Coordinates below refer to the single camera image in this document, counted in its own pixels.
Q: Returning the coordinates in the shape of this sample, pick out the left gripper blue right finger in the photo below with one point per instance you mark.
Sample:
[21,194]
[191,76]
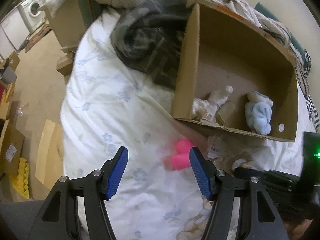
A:
[204,171]

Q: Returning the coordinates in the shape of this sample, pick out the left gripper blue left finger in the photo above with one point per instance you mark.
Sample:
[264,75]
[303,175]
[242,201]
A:
[113,171]

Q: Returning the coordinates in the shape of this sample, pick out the beige crochet-trimmed cloth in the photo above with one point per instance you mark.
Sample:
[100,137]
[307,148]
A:
[229,163]

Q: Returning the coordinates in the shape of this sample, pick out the pink soft toy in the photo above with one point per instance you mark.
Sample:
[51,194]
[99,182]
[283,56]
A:
[180,159]

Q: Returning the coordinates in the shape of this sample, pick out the white fabric toy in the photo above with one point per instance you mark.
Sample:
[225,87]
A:
[207,109]

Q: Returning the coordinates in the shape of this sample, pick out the flat cardboard sheet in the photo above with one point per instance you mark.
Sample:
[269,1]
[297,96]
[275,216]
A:
[49,164]

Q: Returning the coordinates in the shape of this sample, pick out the white floral bed sheet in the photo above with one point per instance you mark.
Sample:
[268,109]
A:
[108,105]

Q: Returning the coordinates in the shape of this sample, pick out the light blue plush toy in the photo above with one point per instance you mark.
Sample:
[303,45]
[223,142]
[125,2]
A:
[258,113]

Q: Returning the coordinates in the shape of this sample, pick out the yellow foam piece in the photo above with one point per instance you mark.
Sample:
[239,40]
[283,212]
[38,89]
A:
[20,181]

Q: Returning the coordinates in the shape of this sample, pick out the brown cardboard box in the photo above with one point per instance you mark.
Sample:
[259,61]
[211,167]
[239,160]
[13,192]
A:
[221,48]

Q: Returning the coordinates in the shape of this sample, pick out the cardboard box with label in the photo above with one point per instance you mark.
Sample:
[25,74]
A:
[11,146]

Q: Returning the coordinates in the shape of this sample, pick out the dark grey green blanket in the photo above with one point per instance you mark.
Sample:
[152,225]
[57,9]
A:
[149,38]

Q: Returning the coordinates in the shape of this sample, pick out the wooden bedside cabinet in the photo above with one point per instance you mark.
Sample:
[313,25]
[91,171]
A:
[69,28]

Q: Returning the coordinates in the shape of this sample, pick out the white washing machine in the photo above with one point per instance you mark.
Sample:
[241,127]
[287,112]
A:
[31,14]

